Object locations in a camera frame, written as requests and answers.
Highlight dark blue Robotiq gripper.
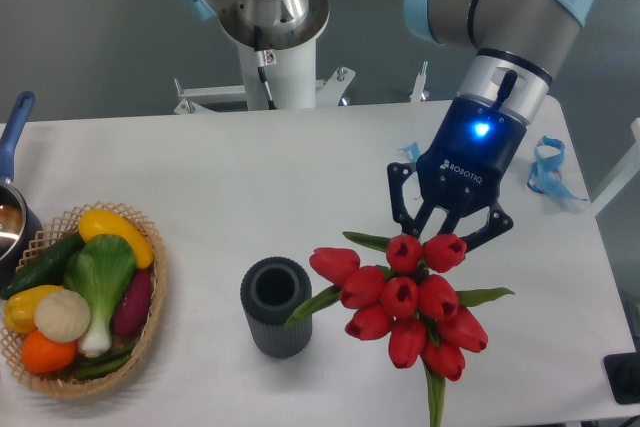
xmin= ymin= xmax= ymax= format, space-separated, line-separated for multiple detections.
xmin=387 ymin=97 xmax=526 ymax=252

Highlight red tulip bouquet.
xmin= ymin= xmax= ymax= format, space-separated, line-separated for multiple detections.
xmin=285 ymin=232 xmax=511 ymax=426

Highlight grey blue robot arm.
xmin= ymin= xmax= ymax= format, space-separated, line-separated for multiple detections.
xmin=182 ymin=0 xmax=594 ymax=249

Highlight dark grey ribbed vase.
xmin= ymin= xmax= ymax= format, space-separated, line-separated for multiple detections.
xmin=240 ymin=257 xmax=313 ymax=358

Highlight black device at edge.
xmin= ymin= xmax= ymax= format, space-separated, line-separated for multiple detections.
xmin=603 ymin=352 xmax=639 ymax=405

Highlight purple sweet potato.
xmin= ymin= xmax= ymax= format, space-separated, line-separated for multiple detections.
xmin=112 ymin=270 xmax=152 ymax=337

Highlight green bok choy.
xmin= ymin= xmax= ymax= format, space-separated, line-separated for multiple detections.
xmin=63 ymin=234 xmax=136 ymax=358

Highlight woven wicker basket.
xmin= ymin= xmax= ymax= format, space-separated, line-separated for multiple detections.
xmin=1 ymin=201 xmax=167 ymax=399

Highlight green bean pods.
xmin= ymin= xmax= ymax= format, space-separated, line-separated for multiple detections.
xmin=71 ymin=343 xmax=135 ymax=381

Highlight white garlic bulb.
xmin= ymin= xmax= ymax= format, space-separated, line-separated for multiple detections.
xmin=34 ymin=289 xmax=91 ymax=343

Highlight green cucumber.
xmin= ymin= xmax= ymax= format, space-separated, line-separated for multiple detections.
xmin=1 ymin=232 xmax=85 ymax=300

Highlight orange fruit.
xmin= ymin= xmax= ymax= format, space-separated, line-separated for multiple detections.
xmin=21 ymin=330 xmax=77 ymax=374

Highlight yellow bell pepper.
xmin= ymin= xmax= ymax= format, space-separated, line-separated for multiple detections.
xmin=3 ymin=285 xmax=62 ymax=335

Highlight light blue strap piece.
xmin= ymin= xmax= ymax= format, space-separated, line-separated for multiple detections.
xmin=397 ymin=140 xmax=422 ymax=163

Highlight blue ribbon strap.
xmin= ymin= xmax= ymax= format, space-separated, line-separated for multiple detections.
xmin=527 ymin=135 xmax=590 ymax=204

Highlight white frame post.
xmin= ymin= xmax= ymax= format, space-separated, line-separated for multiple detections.
xmin=591 ymin=118 xmax=639 ymax=215

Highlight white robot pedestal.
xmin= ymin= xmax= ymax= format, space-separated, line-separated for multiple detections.
xmin=174 ymin=39 xmax=356 ymax=115

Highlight black base cable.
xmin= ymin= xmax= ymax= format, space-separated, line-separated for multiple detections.
xmin=252 ymin=25 xmax=278 ymax=111

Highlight blue handled saucepan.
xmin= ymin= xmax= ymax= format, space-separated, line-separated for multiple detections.
xmin=1 ymin=91 xmax=42 ymax=287

